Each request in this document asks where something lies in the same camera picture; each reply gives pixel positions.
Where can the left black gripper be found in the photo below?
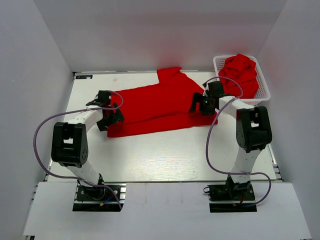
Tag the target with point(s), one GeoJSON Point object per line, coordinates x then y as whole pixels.
{"type": "Point", "coordinates": [108, 113]}

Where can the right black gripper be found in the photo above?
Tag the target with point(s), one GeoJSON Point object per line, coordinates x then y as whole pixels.
{"type": "Point", "coordinates": [200, 104]}

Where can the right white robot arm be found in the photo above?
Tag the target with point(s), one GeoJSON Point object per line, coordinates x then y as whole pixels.
{"type": "Point", "coordinates": [252, 129]}

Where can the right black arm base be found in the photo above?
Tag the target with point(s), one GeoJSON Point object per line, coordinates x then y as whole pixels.
{"type": "Point", "coordinates": [222, 201]}

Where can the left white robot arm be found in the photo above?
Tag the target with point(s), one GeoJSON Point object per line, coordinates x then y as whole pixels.
{"type": "Point", "coordinates": [70, 147]}

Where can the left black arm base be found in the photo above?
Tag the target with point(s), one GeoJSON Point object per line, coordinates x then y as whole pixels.
{"type": "Point", "coordinates": [90, 199]}

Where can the blue table label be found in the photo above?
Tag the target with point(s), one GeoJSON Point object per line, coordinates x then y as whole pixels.
{"type": "Point", "coordinates": [83, 77]}

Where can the red t shirt pile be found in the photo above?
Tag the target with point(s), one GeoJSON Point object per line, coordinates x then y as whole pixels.
{"type": "Point", "coordinates": [241, 69]}

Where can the white plastic basket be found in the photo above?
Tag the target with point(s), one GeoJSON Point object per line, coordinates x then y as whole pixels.
{"type": "Point", "coordinates": [262, 94]}

